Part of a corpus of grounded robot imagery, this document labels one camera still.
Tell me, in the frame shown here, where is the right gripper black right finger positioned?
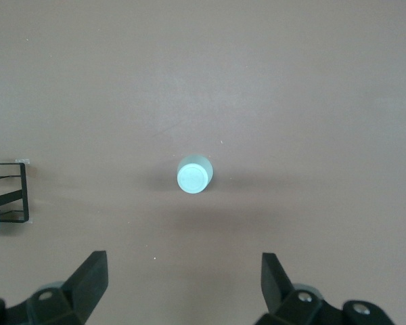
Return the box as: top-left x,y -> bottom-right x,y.
253,252 -> 393,325

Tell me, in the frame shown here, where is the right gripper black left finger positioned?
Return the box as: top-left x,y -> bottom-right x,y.
0,250 -> 109,325

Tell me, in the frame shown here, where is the pale green cup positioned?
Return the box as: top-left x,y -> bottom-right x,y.
176,154 -> 215,194

